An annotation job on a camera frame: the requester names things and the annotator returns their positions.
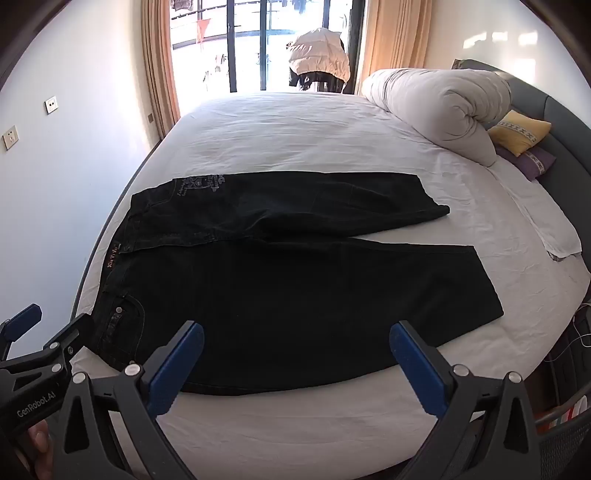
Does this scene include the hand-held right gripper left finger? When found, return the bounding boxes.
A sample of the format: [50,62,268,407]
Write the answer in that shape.
[46,320,206,480]

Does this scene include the purple patterned pillow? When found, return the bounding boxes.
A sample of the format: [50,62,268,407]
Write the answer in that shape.
[496,147,557,181]

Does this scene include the grey upholstered headboard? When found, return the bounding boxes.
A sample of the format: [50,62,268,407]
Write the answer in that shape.
[455,59,591,296]

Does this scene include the orange curtain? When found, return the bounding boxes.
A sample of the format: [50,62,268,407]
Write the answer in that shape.
[141,0,182,139]
[355,0,435,95]

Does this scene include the grey mesh basket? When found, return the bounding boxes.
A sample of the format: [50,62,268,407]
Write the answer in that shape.
[536,397,591,480]

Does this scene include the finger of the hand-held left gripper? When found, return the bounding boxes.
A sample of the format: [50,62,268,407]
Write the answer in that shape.
[0,303,43,358]
[0,313,96,384]

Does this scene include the black clothes rack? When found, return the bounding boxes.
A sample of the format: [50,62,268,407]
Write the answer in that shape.
[288,69,347,93]

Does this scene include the beige puffer jacket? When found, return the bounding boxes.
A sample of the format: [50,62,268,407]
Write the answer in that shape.
[285,28,352,84]

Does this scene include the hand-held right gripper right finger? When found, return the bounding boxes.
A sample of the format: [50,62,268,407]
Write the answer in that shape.
[389,320,546,480]

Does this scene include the black pants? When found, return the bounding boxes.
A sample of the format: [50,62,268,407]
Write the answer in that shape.
[90,171,505,397]

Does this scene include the black framed window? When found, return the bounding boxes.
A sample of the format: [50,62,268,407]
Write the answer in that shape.
[170,0,365,95]

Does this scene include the person's left hand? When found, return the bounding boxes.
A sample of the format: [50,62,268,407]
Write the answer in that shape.
[25,418,58,480]

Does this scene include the white pillow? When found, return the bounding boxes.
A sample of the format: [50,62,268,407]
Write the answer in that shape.
[360,68,513,168]

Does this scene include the yellow patterned pillow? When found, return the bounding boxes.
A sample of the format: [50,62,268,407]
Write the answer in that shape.
[488,110,552,157]

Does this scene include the white bed sheet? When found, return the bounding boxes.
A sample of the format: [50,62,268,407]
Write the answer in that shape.
[69,90,583,480]

